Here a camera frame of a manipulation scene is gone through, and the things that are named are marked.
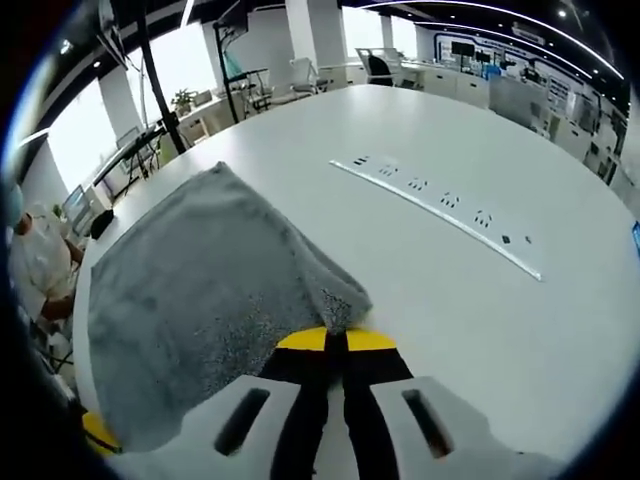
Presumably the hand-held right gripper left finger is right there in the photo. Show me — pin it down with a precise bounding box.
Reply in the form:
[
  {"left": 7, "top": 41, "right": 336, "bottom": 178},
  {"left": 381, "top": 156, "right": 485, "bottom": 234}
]
[{"left": 119, "top": 327, "right": 332, "bottom": 480}]

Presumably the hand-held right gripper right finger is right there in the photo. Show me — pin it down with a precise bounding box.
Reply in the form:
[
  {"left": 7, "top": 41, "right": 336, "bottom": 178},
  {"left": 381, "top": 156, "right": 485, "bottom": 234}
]
[{"left": 339, "top": 329, "right": 551, "bottom": 480}]

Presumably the grey towel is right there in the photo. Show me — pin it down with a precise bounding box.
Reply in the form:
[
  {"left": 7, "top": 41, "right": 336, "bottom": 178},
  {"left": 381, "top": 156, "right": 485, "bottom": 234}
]
[{"left": 87, "top": 160, "right": 375, "bottom": 451}]

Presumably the built-in white socket strip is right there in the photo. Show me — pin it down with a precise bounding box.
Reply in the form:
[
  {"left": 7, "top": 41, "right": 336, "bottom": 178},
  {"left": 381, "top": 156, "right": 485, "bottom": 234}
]
[{"left": 328, "top": 154, "right": 544, "bottom": 283}]

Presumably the white office chair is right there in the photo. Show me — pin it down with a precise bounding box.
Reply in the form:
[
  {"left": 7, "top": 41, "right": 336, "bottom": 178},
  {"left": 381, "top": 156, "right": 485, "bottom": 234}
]
[{"left": 288, "top": 57, "right": 322, "bottom": 97}]

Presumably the small green plant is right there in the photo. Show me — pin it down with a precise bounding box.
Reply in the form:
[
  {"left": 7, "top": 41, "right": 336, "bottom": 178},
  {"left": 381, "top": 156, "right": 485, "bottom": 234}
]
[{"left": 171, "top": 88, "right": 200, "bottom": 117}]

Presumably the black office chair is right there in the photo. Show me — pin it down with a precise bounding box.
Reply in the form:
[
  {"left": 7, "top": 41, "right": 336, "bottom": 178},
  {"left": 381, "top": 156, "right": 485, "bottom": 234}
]
[{"left": 367, "top": 47, "right": 402, "bottom": 87}]

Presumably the black tripod pole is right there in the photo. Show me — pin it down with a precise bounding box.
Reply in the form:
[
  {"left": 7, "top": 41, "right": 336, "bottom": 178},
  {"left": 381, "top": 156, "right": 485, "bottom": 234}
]
[{"left": 133, "top": 0, "right": 187, "bottom": 157}]

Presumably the black frame stand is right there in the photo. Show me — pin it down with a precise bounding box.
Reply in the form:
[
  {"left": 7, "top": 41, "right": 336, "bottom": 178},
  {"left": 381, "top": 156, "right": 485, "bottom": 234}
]
[{"left": 213, "top": 0, "right": 275, "bottom": 125}]

